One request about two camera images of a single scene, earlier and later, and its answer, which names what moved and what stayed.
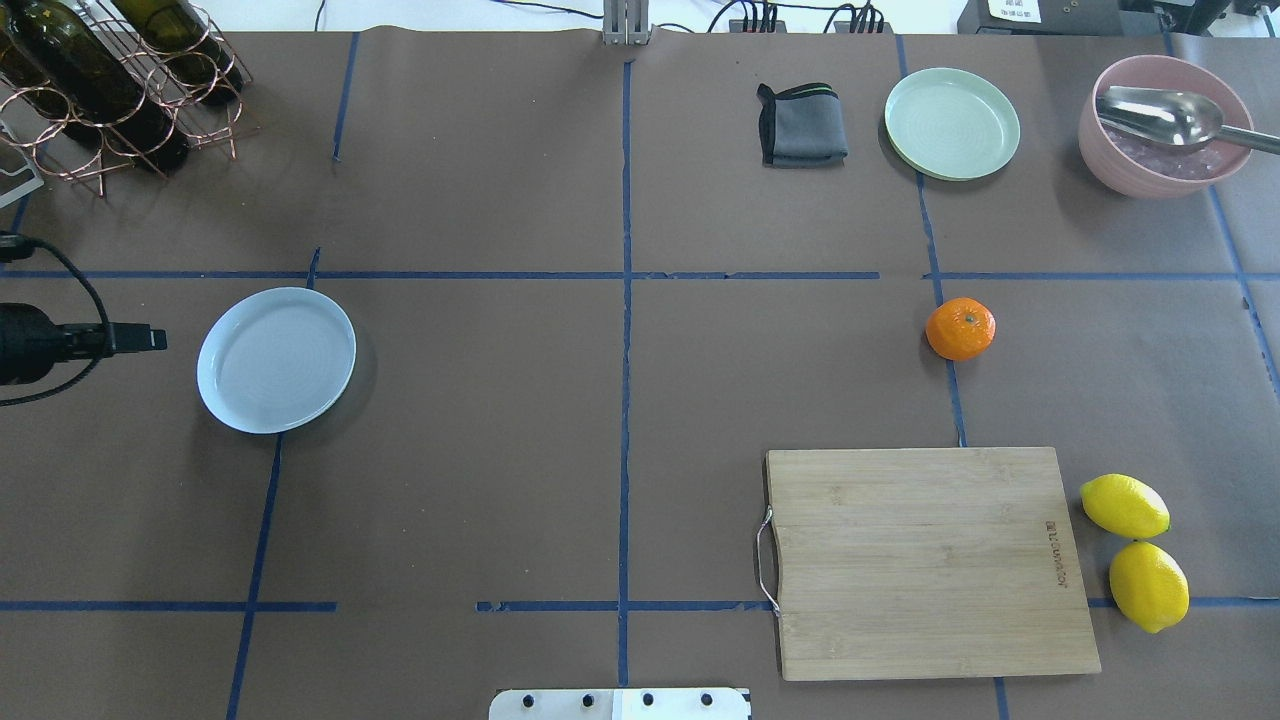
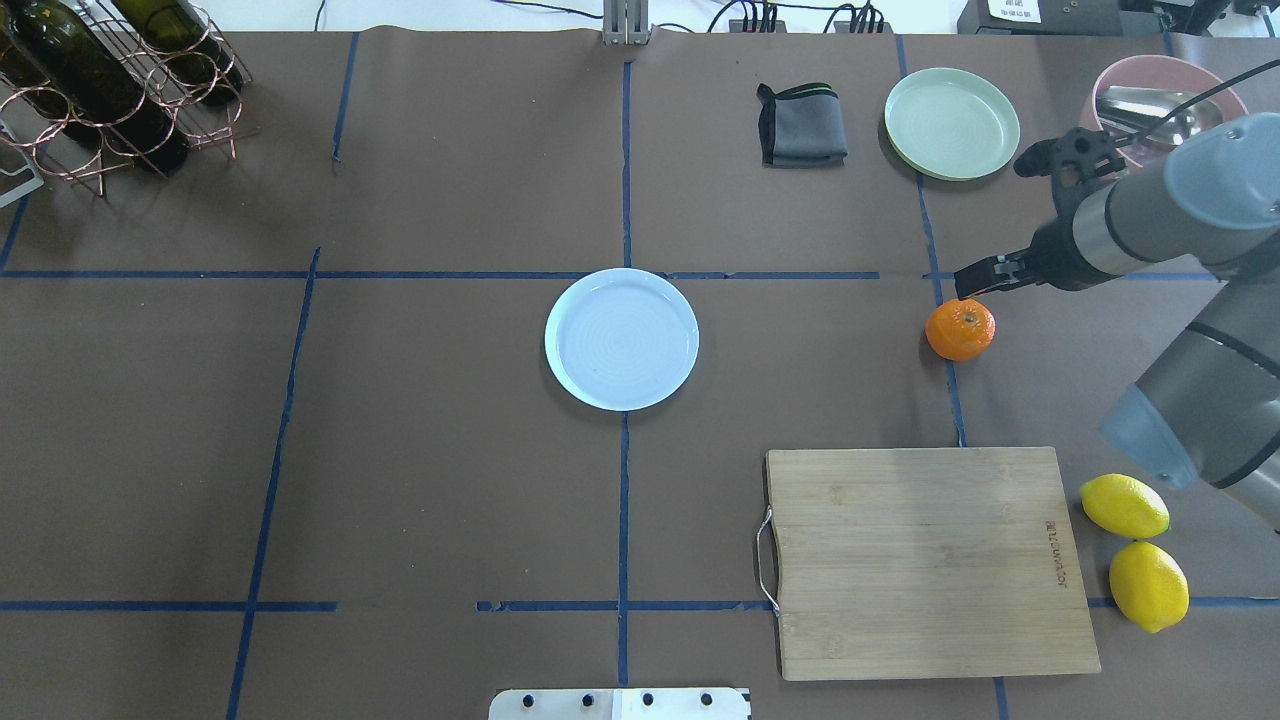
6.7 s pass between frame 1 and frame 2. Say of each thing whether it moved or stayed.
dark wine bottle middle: stayed
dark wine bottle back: stayed
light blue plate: moved
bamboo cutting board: stayed
